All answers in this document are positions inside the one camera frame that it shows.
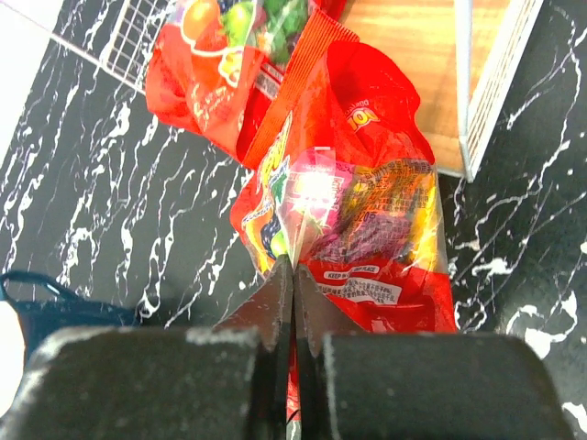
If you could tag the red candy bag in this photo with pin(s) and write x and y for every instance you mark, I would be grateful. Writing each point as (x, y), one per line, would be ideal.
(217, 66)
(345, 184)

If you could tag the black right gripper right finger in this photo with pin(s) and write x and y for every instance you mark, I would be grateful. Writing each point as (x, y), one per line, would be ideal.
(358, 385)

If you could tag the blue paper cup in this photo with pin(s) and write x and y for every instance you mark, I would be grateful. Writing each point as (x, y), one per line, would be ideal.
(26, 323)

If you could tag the white wire wooden shelf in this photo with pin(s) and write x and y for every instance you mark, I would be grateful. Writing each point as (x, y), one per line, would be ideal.
(461, 57)

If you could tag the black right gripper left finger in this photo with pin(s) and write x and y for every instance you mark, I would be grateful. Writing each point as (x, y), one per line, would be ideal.
(227, 381)

